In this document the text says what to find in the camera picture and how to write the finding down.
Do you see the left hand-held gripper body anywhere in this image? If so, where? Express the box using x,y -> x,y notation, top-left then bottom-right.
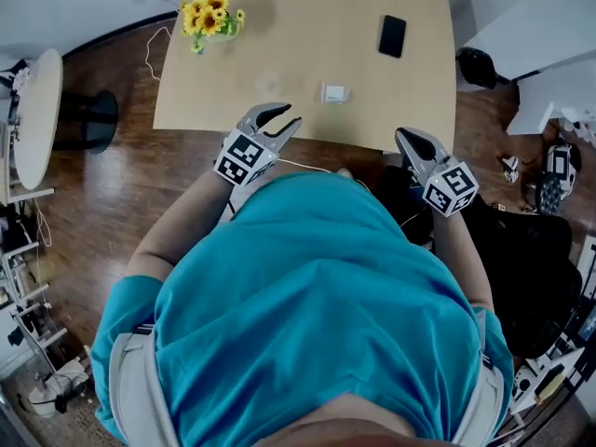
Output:
212,107 -> 281,188

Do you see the small white toy figure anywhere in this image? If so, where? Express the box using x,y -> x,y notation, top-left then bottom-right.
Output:
501,155 -> 522,184

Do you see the black and white spotted bag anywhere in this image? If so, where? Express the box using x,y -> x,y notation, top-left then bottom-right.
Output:
534,141 -> 584,217

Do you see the white equipment box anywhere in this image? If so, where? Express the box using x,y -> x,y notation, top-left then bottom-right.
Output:
509,345 -> 587,414

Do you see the white metal rack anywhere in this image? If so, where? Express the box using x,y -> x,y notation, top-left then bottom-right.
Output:
0,238 -> 70,377

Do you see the grey left shoulder strap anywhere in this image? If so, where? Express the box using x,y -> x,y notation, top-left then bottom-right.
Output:
108,324 -> 182,447

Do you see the black smartphone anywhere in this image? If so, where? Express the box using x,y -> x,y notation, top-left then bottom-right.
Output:
377,14 -> 408,60

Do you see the person's teal shirt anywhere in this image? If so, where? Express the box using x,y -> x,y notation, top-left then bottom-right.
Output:
89,171 -> 516,447

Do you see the black office chair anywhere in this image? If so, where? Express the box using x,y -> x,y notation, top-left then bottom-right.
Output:
465,193 -> 584,359

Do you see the grey shoulder strap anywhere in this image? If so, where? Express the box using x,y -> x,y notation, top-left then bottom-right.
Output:
450,306 -> 508,447
108,324 -> 182,447

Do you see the grey right shoulder strap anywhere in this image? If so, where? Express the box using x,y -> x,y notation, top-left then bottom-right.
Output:
450,306 -> 508,447

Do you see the person's left forearm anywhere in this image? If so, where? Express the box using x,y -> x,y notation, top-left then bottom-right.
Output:
126,169 -> 236,284

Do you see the yellow sunflower bouquet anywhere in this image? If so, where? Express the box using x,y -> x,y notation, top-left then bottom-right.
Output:
178,0 -> 247,56

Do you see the thin white cable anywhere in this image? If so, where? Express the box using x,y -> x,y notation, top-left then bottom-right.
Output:
278,157 -> 332,175

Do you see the white cloth bag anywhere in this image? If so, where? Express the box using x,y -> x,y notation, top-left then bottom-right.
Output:
27,358 -> 90,419

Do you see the black round table base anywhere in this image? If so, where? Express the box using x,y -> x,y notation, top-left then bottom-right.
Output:
54,89 -> 120,155

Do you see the white cabinet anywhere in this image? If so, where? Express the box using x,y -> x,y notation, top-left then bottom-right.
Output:
462,0 -> 596,83

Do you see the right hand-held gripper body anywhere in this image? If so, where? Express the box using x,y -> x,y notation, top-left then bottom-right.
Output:
408,154 -> 481,219

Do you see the small white item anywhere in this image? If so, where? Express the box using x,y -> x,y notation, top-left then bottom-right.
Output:
319,81 -> 354,106

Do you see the person's right forearm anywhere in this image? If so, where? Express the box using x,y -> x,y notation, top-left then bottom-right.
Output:
431,210 -> 495,314

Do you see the white low shelf board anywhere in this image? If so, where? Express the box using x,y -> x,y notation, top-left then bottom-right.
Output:
506,69 -> 596,138

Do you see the round beige side table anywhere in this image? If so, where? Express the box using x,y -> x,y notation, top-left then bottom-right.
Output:
12,47 -> 65,191

